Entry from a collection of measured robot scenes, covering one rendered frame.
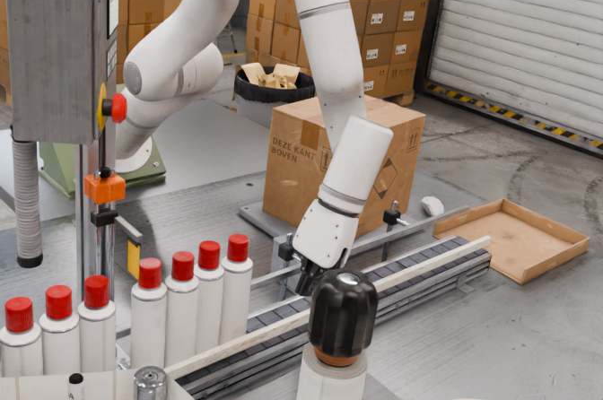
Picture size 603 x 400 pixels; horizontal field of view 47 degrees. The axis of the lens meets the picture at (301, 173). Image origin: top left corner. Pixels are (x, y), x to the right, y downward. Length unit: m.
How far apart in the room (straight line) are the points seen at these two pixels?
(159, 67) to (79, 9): 0.65
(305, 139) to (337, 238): 0.42
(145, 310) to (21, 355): 0.18
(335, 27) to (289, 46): 3.86
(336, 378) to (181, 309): 0.29
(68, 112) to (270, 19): 4.31
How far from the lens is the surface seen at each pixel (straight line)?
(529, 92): 5.61
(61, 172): 1.80
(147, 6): 4.64
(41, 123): 0.89
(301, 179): 1.60
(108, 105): 0.89
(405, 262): 1.53
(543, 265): 1.72
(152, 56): 1.48
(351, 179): 1.18
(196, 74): 1.55
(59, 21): 0.85
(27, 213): 1.00
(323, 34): 1.16
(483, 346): 1.42
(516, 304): 1.58
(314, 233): 1.23
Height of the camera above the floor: 1.62
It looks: 23 degrees down
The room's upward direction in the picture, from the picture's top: 7 degrees clockwise
